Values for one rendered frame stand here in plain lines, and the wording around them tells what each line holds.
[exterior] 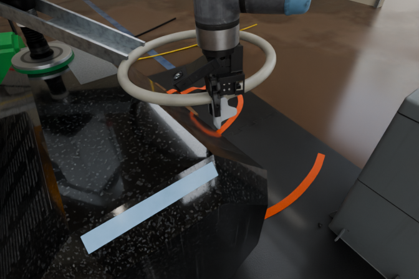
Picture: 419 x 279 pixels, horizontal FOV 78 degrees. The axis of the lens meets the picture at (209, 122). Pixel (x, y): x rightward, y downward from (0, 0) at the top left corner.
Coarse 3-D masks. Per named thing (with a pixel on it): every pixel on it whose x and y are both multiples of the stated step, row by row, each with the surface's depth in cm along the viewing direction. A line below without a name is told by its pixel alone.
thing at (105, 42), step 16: (16, 16) 86; (32, 16) 84; (64, 16) 93; (80, 16) 91; (48, 32) 86; (64, 32) 84; (80, 32) 92; (96, 32) 93; (112, 32) 91; (80, 48) 86; (96, 48) 84; (112, 48) 90; (128, 48) 93
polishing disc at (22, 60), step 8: (56, 48) 106; (64, 48) 106; (16, 56) 101; (24, 56) 101; (56, 56) 101; (64, 56) 101; (16, 64) 96; (24, 64) 96; (32, 64) 96; (40, 64) 96; (48, 64) 96; (56, 64) 98
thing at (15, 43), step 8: (8, 32) 195; (16, 32) 200; (0, 40) 189; (8, 40) 190; (16, 40) 194; (0, 48) 189; (8, 48) 190; (16, 48) 193; (0, 56) 189; (8, 56) 190; (0, 64) 191; (8, 64) 192; (0, 72) 192; (0, 80) 195
